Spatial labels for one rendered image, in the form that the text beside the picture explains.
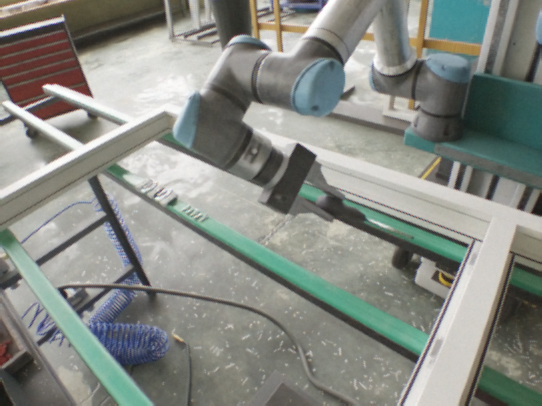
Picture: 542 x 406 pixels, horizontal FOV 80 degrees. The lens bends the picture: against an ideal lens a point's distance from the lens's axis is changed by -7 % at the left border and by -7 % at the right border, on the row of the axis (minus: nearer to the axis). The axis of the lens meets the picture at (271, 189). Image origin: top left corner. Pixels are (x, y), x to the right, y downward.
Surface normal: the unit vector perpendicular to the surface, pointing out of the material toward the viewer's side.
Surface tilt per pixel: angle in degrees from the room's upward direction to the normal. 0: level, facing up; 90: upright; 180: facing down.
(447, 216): 90
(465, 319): 0
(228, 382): 0
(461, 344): 0
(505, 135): 90
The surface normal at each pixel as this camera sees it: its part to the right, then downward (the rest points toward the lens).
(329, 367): -0.10, -0.79
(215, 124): 0.35, 0.05
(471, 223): -0.62, 0.53
